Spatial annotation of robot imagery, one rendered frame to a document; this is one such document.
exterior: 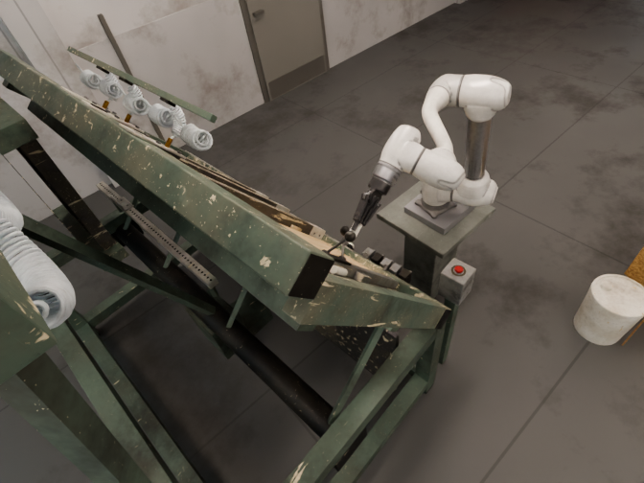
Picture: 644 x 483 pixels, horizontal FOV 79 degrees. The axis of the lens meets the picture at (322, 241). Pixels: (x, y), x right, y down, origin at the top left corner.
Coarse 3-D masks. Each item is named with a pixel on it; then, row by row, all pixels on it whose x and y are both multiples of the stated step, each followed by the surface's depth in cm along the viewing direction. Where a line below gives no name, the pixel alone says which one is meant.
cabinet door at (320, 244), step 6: (288, 228) 180; (300, 234) 185; (306, 234) 198; (306, 240) 174; (312, 240) 191; (318, 240) 204; (318, 246) 175; (324, 246) 189; (330, 246) 204; (330, 252) 177; (336, 252) 194; (348, 258) 197; (360, 264) 194
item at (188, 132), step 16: (96, 64) 148; (80, 80) 164; (96, 80) 167; (128, 80) 135; (112, 96) 150; (128, 96) 141; (160, 96) 122; (144, 112) 142; (160, 112) 134; (208, 112) 109; (192, 128) 120; (192, 144) 118; (208, 144) 121
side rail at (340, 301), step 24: (336, 288) 88; (360, 288) 98; (384, 288) 123; (288, 312) 85; (312, 312) 85; (336, 312) 93; (360, 312) 104; (384, 312) 118; (408, 312) 136; (432, 312) 160
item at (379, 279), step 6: (336, 264) 135; (342, 264) 138; (354, 264) 154; (348, 270) 144; (354, 270) 147; (360, 270) 151; (366, 270) 159; (348, 276) 146; (372, 276) 162; (378, 276) 166; (384, 276) 177; (372, 282) 164; (378, 282) 169; (384, 282) 175; (390, 282) 180; (396, 282) 185
